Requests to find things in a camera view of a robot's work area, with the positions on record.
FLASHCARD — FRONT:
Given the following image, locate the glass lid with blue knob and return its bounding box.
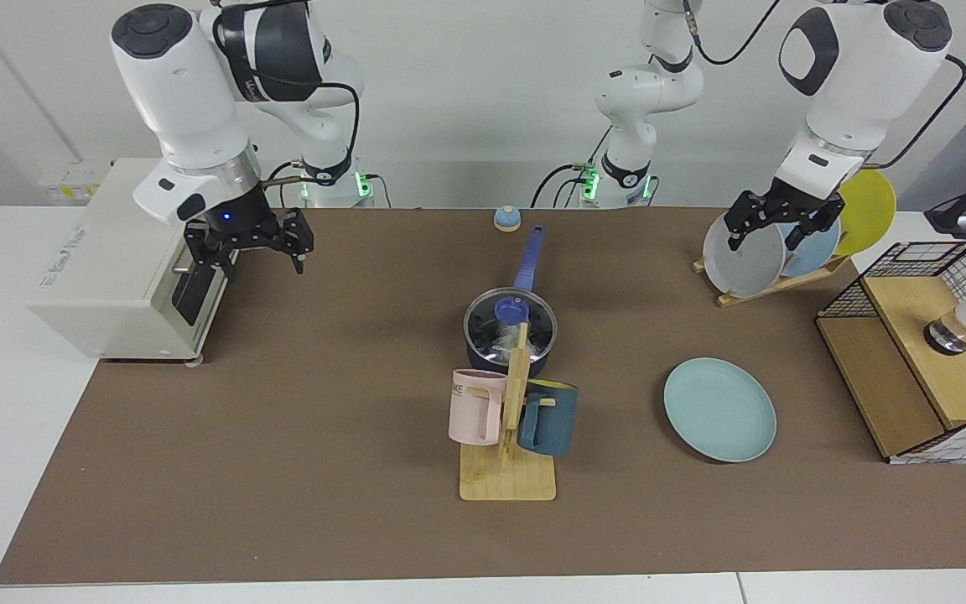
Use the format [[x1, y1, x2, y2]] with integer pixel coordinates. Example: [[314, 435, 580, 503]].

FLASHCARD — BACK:
[[464, 288, 558, 362]]

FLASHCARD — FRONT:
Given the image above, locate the light blue plate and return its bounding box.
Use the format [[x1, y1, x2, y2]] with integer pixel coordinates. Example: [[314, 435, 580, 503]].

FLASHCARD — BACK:
[[772, 214, 843, 278]]

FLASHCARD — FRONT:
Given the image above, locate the grey plate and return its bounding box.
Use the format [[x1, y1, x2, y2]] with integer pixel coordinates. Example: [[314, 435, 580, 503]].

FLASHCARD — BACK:
[[703, 210, 786, 299]]

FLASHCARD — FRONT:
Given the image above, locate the wooden plate rack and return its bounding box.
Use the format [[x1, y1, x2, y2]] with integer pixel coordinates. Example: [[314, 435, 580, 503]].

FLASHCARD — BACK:
[[693, 256, 851, 308]]

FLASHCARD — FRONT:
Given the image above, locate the yellow plate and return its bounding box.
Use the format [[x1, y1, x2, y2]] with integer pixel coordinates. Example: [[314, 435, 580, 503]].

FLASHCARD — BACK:
[[835, 168, 897, 257]]

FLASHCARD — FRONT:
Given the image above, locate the teal plate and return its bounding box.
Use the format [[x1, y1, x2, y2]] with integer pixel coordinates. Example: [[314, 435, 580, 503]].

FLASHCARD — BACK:
[[663, 357, 777, 463]]

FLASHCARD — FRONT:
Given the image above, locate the pale toaster oven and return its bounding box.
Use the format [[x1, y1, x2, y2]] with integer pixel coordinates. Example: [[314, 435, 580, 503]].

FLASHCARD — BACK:
[[28, 158, 251, 367]]

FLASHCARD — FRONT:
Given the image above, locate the pink cup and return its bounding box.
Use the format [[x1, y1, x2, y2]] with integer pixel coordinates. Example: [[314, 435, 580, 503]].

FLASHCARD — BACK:
[[449, 369, 509, 446]]

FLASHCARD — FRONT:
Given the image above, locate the dark blue cup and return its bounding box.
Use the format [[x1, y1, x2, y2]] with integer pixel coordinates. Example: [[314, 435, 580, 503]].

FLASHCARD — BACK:
[[517, 379, 579, 458]]

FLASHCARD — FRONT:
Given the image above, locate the brown table cloth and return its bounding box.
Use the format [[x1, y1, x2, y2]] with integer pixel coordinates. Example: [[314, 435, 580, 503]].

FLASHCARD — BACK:
[[0, 207, 966, 586]]

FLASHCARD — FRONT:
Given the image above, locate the wooden cup stand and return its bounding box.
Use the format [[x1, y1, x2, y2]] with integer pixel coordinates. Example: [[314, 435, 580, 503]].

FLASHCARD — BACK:
[[460, 322, 558, 502]]

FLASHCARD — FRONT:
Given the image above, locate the wire basket with wooden floor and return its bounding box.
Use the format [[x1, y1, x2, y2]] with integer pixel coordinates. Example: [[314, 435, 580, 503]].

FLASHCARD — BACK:
[[816, 241, 966, 465]]

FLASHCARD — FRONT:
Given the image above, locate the wall outlet with yellow labels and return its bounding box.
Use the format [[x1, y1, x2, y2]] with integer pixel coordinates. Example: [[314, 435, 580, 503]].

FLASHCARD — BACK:
[[37, 159, 113, 202]]

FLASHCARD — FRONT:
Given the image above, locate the black pot with blue handle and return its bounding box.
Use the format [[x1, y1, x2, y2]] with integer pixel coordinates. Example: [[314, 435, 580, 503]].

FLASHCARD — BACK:
[[464, 224, 558, 380]]

